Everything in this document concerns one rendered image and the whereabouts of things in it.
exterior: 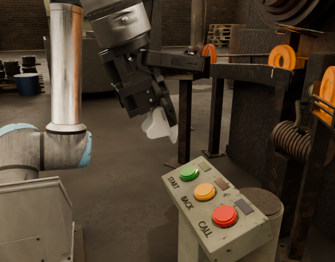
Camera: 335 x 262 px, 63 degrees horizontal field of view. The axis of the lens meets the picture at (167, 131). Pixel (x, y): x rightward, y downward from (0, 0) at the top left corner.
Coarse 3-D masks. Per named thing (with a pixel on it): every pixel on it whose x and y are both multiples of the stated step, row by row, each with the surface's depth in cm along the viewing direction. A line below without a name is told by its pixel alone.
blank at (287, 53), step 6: (276, 48) 130; (282, 48) 127; (288, 48) 124; (270, 54) 135; (276, 54) 131; (282, 54) 127; (288, 54) 124; (294, 54) 124; (270, 60) 135; (276, 60) 133; (288, 60) 124; (294, 60) 124; (276, 66) 133; (282, 66) 128; (288, 66) 125; (294, 66) 125
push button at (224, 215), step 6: (216, 210) 47; (222, 210) 46; (228, 210) 46; (234, 210) 46; (216, 216) 46; (222, 216) 45; (228, 216) 45; (234, 216) 45; (216, 222) 45; (222, 222) 45; (228, 222) 44
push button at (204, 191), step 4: (200, 184) 54; (204, 184) 54; (208, 184) 53; (196, 188) 53; (200, 188) 53; (204, 188) 53; (208, 188) 52; (212, 188) 52; (196, 192) 52; (200, 192) 52; (204, 192) 52; (208, 192) 51; (212, 192) 51; (196, 196) 52; (200, 196) 51; (204, 196) 51; (208, 196) 51
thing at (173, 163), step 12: (168, 72) 178; (180, 72) 182; (204, 72) 164; (180, 84) 169; (180, 96) 172; (180, 108) 174; (180, 120) 177; (180, 132) 180; (180, 144) 183; (180, 156) 186
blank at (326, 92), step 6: (330, 66) 87; (330, 72) 85; (324, 78) 91; (330, 78) 85; (324, 84) 91; (330, 84) 84; (324, 90) 91; (330, 90) 84; (324, 96) 91; (330, 96) 83; (330, 102) 83; (330, 108) 84
